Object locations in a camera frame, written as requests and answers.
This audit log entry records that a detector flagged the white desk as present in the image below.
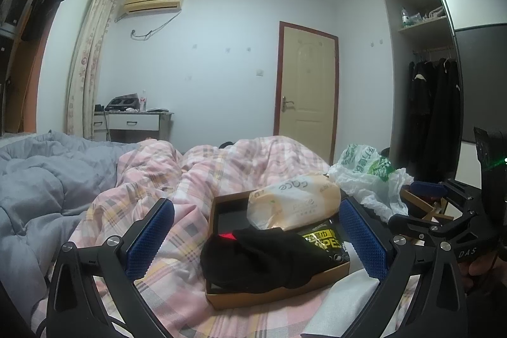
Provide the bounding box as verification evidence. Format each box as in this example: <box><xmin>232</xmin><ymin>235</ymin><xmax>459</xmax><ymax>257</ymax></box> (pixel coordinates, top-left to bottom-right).
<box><xmin>93</xmin><ymin>109</ymin><xmax>174</xmax><ymax>143</ymax></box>

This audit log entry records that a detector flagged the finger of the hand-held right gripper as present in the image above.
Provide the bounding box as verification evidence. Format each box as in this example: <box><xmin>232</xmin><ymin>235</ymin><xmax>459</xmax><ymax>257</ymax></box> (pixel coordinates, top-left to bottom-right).
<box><xmin>388</xmin><ymin>208</ymin><xmax>478</xmax><ymax>246</ymax></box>
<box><xmin>400</xmin><ymin>180</ymin><xmax>483</xmax><ymax>214</ymax></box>

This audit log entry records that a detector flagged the black yellow wipes packet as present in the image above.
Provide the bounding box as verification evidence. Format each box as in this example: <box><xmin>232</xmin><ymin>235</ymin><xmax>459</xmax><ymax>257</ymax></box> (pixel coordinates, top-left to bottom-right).
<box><xmin>301</xmin><ymin>229</ymin><xmax>351</xmax><ymax>267</ymax></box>

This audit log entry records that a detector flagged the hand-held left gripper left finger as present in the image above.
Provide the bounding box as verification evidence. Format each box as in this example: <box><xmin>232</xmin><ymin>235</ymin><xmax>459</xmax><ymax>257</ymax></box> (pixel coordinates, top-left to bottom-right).
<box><xmin>47</xmin><ymin>197</ymin><xmax>177</xmax><ymax>338</ymax></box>

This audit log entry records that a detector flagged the person's right hand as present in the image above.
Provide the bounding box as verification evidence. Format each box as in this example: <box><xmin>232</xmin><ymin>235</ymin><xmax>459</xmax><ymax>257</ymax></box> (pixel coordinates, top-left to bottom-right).
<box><xmin>465</xmin><ymin>257</ymin><xmax>502</xmax><ymax>283</ymax></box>

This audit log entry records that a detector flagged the floral curtain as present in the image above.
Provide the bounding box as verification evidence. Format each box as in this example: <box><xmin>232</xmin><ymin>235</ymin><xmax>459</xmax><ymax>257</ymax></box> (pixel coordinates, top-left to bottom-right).
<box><xmin>65</xmin><ymin>0</ymin><xmax>131</xmax><ymax>143</ymax></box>

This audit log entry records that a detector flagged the grey duvet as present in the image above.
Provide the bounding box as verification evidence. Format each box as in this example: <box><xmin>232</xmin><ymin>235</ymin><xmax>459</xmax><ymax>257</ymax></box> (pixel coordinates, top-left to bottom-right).
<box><xmin>0</xmin><ymin>131</ymin><xmax>143</xmax><ymax>323</ymax></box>

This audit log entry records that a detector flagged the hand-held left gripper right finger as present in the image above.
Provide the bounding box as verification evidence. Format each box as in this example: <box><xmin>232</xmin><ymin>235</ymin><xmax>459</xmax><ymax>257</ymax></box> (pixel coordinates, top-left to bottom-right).
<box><xmin>338</xmin><ymin>196</ymin><xmax>468</xmax><ymax>338</ymax></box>

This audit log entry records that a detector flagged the black hanging jacket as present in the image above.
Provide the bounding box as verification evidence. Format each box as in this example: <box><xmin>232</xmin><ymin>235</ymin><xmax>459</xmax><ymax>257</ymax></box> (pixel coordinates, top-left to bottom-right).
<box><xmin>408</xmin><ymin>61</ymin><xmax>433</xmax><ymax>119</ymax></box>

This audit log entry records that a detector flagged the pink plaid duvet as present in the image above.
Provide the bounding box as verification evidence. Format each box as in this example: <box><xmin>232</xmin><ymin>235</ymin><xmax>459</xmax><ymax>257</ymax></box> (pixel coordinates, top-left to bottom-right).
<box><xmin>48</xmin><ymin>135</ymin><xmax>420</xmax><ymax>338</ymax></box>

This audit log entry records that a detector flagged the white green-print plastic bag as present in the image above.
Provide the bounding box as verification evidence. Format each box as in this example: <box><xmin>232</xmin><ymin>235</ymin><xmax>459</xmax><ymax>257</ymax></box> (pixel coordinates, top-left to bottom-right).
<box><xmin>328</xmin><ymin>144</ymin><xmax>414</xmax><ymax>222</ymax></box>

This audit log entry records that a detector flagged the black knit hat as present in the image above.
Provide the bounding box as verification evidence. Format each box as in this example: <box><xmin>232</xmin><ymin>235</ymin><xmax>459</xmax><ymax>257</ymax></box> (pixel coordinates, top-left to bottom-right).
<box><xmin>200</xmin><ymin>227</ymin><xmax>337</xmax><ymax>295</ymax></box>

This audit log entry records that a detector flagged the black hanging coat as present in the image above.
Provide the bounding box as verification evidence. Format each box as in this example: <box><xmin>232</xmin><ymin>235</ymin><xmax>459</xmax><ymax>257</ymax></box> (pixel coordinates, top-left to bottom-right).
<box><xmin>428</xmin><ymin>59</ymin><xmax>462</xmax><ymax>184</ymax></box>

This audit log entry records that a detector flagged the air conditioner hose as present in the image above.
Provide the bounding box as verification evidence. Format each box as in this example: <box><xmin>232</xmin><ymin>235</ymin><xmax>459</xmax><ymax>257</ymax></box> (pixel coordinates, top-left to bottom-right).
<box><xmin>131</xmin><ymin>10</ymin><xmax>181</xmax><ymax>42</ymax></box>

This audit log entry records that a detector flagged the white cloth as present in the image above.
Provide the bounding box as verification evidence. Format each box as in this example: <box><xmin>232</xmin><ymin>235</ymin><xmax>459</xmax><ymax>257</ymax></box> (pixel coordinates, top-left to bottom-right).
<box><xmin>301</xmin><ymin>267</ymin><xmax>397</xmax><ymax>338</ymax></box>

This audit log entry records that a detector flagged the brown cardboard lid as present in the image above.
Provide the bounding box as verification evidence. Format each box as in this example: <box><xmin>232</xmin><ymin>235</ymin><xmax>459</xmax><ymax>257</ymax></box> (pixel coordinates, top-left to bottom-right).
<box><xmin>400</xmin><ymin>189</ymin><xmax>448</xmax><ymax>223</ymax></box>

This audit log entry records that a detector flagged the black device on desk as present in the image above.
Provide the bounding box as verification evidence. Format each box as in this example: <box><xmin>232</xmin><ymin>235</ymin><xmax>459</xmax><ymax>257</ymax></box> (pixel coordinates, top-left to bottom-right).
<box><xmin>106</xmin><ymin>94</ymin><xmax>141</xmax><ymax>112</ymax></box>

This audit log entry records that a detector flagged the white shelf clutter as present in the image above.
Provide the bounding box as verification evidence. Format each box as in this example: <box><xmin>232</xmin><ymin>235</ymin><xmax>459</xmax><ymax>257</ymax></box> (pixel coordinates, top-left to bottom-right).
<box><xmin>410</xmin><ymin>6</ymin><xmax>445</xmax><ymax>24</ymax></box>

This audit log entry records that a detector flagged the brown cardboard box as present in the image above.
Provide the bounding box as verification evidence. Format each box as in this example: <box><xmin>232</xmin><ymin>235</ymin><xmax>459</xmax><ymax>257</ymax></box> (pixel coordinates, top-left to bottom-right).
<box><xmin>205</xmin><ymin>174</ymin><xmax>351</xmax><ymax>310</ymax></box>

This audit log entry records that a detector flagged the beige air conditioner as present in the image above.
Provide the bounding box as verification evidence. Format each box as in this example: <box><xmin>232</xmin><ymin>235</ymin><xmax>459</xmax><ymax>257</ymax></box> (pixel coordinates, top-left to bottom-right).
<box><xmin>124</xmin><ymin>0</ymin><xmax>183</xmax><ymax>15</ymax></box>

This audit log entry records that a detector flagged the black hanging shirt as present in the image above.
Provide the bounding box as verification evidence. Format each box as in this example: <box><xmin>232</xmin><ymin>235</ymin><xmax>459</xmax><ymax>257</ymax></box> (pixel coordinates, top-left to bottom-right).
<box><xmin>22</xmin><ymin>0</ymin><xmax>72</xmax><ymax>41</ymax></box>

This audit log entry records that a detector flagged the beige tissue pack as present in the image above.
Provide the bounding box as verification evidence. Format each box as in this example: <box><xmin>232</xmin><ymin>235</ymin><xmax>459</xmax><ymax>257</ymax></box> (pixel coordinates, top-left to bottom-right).
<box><xmin>246</xmin><ymin>172</ymin><xmax>342</xmax><ymax>231</ymax></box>

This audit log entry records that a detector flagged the cream door with red frame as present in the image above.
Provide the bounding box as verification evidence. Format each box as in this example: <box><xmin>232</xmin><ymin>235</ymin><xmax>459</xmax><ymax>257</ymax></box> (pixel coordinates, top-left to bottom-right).
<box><xmin>273</xmin><ymin>21</ymin><xmax>339</xmax><ymax>166</ymax></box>

